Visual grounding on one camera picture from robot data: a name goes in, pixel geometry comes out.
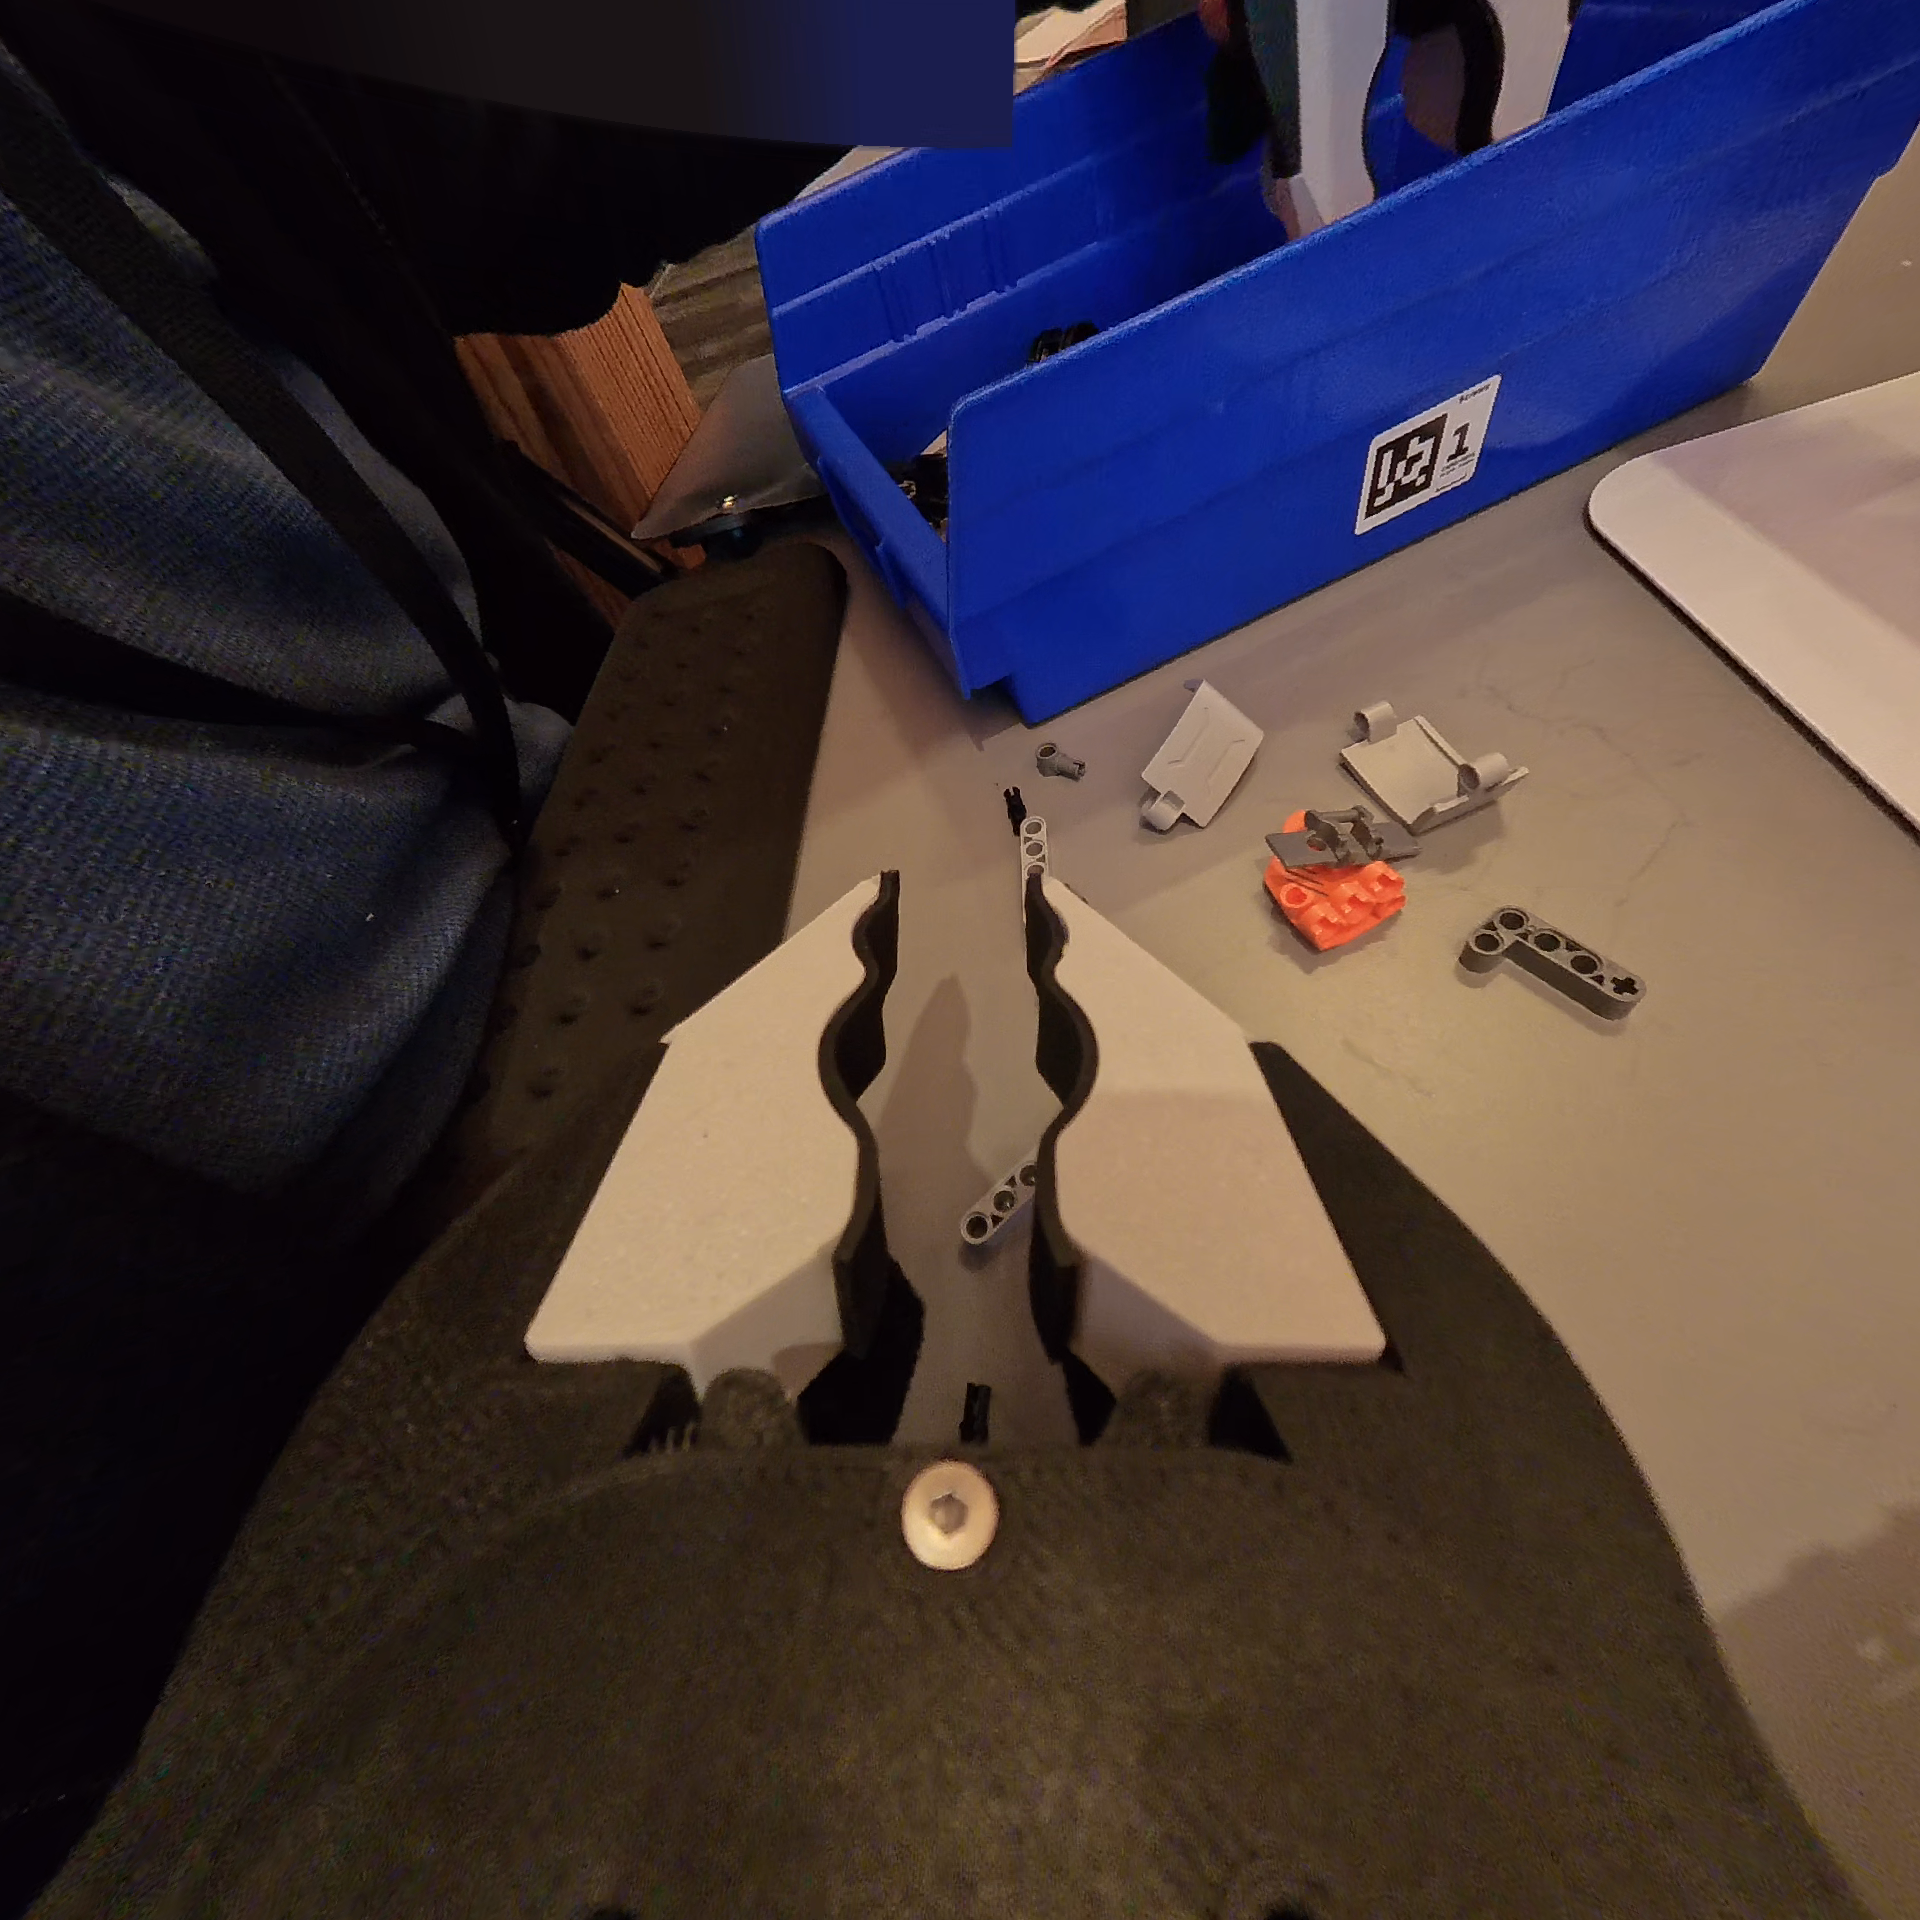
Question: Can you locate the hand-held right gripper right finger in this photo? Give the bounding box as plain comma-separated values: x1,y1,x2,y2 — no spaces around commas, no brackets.
1025,873,1388,1442

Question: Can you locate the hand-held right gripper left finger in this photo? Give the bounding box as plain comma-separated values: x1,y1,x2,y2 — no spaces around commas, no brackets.
523,870,928,1419

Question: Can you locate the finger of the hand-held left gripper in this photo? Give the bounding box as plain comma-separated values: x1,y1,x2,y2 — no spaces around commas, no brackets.
1383,0,1581,156
1289,0,1388,231

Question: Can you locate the orange pointed toy panel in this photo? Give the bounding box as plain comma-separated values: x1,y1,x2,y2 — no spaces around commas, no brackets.
1261,847,1412,956

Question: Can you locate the dark grey toy plate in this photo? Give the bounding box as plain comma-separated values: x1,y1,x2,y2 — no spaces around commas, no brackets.
1264,804,1424,873

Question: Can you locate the blue plastic bin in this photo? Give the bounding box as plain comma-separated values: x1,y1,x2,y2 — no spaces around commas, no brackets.
755,0,1920,724

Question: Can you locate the grey bent toy beam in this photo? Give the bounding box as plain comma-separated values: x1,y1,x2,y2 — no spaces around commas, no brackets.
1457,902,1649,1027

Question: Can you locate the grey long toy panel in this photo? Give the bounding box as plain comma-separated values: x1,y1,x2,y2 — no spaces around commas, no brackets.
1340,703,1535,838

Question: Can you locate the pile of toy building parts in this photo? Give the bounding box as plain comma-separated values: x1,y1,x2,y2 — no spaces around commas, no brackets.
891,318,1107,531

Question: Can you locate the white printed tag label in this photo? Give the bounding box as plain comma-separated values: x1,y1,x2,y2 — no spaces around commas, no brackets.
1354,375,1505,538

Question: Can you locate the grey curved toy panel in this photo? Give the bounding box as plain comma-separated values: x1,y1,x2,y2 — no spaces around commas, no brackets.
1136,681,1268,833

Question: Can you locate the black dimpled pad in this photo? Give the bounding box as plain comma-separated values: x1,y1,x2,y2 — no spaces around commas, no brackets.
504,543,855,1143

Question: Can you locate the white desk stand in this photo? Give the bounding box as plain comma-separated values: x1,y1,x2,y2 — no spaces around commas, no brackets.
1586,372,1920,830

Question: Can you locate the metal plate with caster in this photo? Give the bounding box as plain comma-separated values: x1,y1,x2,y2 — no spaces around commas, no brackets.
632,359,828,543

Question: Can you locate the ribbed wooden cabinet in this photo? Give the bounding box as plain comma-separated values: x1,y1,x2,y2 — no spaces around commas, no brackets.
455,281,708,623

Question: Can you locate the black strap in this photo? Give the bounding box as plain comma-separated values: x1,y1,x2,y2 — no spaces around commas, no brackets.
0,60,531,858

